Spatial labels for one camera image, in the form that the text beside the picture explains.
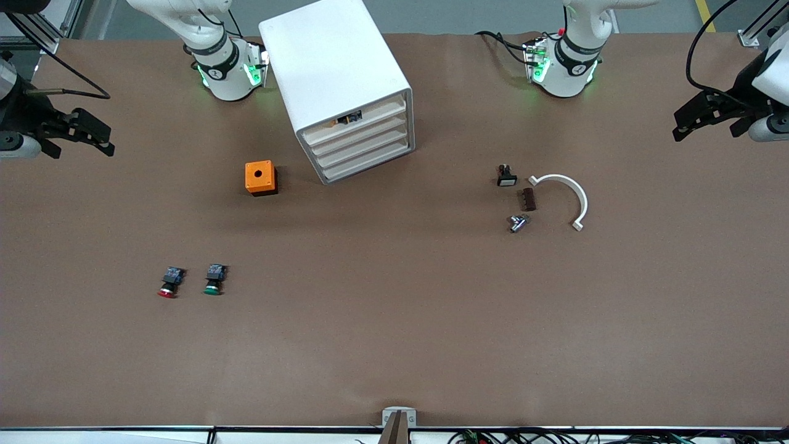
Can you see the orange box with hole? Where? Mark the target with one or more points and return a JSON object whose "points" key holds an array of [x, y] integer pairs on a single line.
{"points": [[260, 177]]}

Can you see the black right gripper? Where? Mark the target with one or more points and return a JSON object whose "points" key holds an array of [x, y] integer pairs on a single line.
{"points": [[23, 114]]}

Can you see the red mushroom push button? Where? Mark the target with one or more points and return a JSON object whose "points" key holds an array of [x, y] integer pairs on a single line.
{"points": [[170, 281]]}

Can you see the silver metal fitting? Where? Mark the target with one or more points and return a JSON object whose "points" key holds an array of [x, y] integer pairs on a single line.
{"points": [[518, 222]]}

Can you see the white curved plastic bracket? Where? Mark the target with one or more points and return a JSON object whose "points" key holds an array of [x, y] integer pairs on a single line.
{"points": [[579, 194]]}

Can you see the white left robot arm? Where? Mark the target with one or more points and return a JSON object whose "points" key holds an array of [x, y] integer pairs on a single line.
{"points": [[567, 68]]}

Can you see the brown terminal block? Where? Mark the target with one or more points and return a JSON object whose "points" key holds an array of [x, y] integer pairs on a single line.
{"points": [[529, 199]]}

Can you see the aluminium frame profile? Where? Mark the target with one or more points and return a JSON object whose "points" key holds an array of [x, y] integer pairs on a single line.
{"points": [[755, 34], [43, 31]]}

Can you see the white plastic drawer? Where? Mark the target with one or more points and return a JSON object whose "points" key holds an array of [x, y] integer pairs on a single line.
{"points": [[383, 111], [363, 137], [370, 165], [367, 151]]}

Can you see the white drawer cabinet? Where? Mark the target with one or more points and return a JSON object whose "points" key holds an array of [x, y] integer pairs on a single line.
{"points": [[333, 55]]}

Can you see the black switch with white face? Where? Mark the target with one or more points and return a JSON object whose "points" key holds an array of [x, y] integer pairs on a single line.
{"points": [[506, 177]]}

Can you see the small blue electronic component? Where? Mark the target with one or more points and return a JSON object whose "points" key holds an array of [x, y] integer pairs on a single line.
{"points": [[350, 117]]}

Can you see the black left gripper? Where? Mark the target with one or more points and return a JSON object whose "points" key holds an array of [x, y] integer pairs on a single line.
{"points": [[744, 88]]}

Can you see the green mushroom push button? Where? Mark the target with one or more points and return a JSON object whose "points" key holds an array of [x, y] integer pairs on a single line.
{"points": [[214, 279]]}

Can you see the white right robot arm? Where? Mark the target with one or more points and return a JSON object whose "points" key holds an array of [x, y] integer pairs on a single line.
{"points": [[228, 74]]}

